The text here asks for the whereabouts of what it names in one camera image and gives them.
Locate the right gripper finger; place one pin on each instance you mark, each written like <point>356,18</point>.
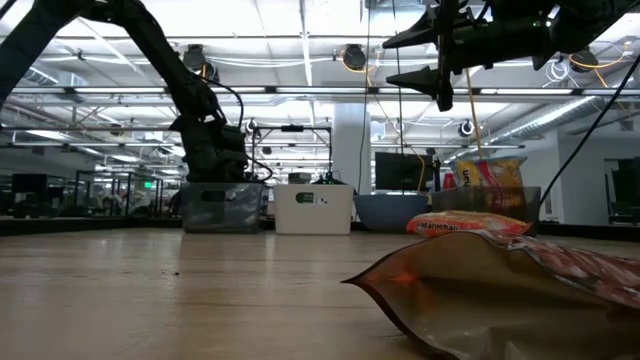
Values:
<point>422,80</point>
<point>420,32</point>

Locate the brown orange foil pouch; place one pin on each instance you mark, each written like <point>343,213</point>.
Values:
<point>500,310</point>

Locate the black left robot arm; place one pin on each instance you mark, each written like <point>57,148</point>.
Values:
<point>150,45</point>

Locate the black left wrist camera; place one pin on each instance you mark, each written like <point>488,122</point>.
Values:
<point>236,145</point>

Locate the blue yellow noodle packet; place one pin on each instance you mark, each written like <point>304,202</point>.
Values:
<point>492,180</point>

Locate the black background frame rig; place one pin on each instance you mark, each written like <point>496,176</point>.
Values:
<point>292,128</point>

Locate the white plastic bin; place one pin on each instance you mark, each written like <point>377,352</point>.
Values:
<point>330,215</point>

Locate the green exit sign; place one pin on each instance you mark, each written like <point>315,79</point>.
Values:
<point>148,184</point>

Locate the black computer monitor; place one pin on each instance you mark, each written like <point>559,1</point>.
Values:
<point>400,172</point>

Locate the small black background monitor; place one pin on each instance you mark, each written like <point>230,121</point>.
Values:
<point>30,182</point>

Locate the blue bowl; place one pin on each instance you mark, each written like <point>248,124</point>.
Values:
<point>391,212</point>

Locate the orange noodle packet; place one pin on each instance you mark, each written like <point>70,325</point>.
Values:
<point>465,222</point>

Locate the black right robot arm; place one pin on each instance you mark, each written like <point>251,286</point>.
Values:
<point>590,25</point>

